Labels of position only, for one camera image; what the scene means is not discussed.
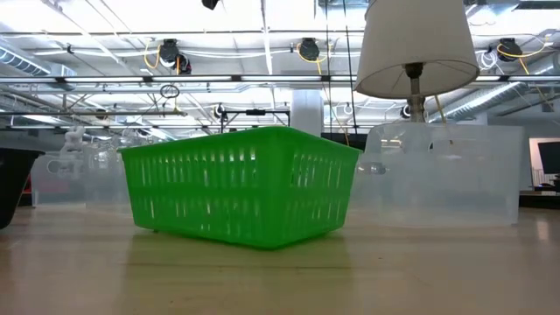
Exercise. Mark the white lamp shade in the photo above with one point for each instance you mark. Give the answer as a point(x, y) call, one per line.
point(415, 44)

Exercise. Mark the silver lamp base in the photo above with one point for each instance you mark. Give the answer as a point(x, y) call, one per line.
point(415, 105)

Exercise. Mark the black gantry frame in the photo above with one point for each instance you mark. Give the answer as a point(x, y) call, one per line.
point(256, 112)

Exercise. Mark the silver ventilation duct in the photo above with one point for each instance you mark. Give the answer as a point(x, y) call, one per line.
point(481, 102)

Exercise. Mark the dark computer monitor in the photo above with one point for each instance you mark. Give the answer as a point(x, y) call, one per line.
point(550, 157)

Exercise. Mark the green plastic basket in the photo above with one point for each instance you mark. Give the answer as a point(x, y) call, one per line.
point(227, 197)

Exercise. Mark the black overhead camera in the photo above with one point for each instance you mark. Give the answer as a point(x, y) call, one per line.
point(210, 3)

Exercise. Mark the white pillar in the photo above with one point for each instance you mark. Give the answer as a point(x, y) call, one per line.
point(307, 111)

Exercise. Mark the clear plastic bin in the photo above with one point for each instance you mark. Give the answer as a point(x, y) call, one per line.
point(437, 188)
point(52, 184)
point(105, 188)

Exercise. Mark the black plastic basket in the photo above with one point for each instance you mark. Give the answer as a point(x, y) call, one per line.
point(13, 184)

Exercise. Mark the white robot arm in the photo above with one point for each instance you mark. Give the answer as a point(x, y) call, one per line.
point(73, 140)

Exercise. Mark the ceiling light rail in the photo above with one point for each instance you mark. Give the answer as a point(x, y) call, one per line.
point(197, 79)

